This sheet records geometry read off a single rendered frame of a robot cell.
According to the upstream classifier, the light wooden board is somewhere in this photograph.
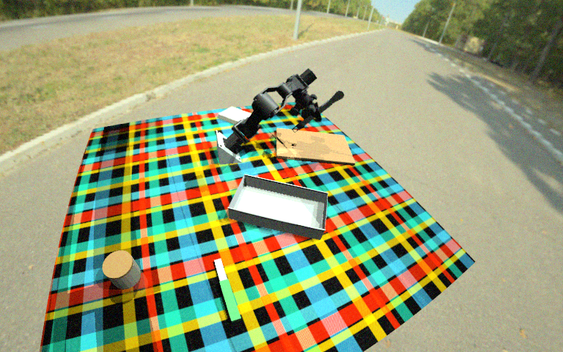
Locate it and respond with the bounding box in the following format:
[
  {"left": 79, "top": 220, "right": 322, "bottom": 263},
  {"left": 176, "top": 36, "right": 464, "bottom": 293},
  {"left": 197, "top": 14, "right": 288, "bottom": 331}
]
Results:
[{"left": 276, "top": 128, "right": 356, "bottom": 165}]

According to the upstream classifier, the peach cylinder with white sides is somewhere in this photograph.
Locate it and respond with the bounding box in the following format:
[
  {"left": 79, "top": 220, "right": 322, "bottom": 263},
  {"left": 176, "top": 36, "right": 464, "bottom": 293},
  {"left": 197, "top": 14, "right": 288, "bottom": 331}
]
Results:
[{"left": 102, "top": 250, "right": 141, "bottom": 290}]

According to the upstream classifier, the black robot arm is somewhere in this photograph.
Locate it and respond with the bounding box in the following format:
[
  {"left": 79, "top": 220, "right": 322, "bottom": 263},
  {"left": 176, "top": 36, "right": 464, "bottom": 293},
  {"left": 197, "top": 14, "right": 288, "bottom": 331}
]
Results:
[{"left": 223, "top": 69, "right": 317, "bottom": 153}]

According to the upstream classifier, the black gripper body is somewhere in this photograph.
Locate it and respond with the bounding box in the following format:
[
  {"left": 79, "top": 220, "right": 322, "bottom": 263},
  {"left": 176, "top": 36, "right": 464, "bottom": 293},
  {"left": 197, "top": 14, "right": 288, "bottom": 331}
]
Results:
[{"left": 294, "top": 90, "right": 317, "bottom": 120}]

